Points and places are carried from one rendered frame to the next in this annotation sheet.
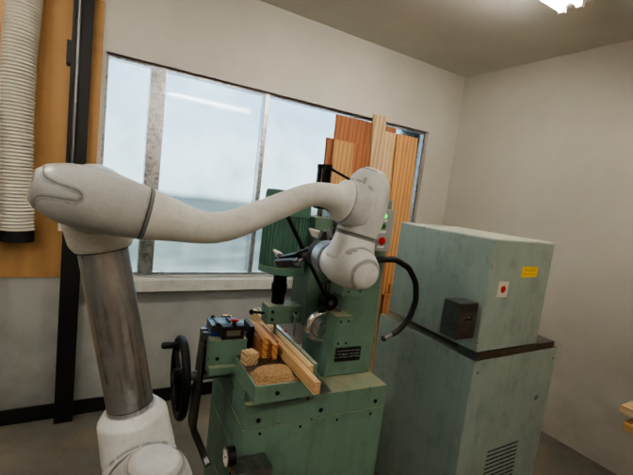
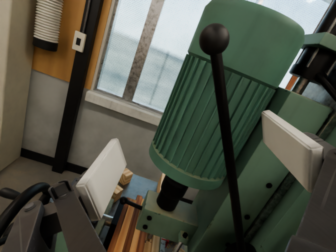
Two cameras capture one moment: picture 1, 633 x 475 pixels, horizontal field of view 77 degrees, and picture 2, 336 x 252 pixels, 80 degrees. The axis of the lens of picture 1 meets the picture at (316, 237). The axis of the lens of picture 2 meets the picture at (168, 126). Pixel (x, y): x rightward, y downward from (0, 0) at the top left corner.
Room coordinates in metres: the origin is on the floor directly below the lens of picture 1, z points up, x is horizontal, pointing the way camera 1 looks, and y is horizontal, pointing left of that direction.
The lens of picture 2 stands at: (1.09, 0.03, 1.41)
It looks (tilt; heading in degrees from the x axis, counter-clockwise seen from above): 20 degrees down; 23
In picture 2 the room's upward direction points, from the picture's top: 22 degrees clockwise
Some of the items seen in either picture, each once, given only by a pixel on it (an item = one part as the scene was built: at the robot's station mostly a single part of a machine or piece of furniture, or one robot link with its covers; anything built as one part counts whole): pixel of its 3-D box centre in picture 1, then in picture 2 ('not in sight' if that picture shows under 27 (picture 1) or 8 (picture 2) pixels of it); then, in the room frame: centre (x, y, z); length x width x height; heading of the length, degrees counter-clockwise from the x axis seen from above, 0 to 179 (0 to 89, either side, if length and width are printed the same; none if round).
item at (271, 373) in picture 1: (273, 370); not in sight; (1.24, 0.09, 0.92); 0.14 x 0.09 x 0.04; 118
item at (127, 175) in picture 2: not in sight; (125, 176); (1.65, 0.34, 0.92); 0.04 x 0.04 x 0.04; 86
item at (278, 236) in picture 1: (284, 231); (215, 101); (1.49, 0.12, 1.35); 0.18 x 0.18 x 0.31
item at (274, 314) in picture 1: (281, 314); (166, 219); (1.50, 0.10, 1.03); 0.14 x 0.07 x 0.09; 118
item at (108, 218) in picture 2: (240, 334); (103, 219); (1.44, 0.24, 0.95); 0.09 x 0.07 x 0.09; 28
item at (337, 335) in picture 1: (336, 328); not in sight; (1.44, -0.12, 1.02); 0.09 x 0.07 x 0.12; 28
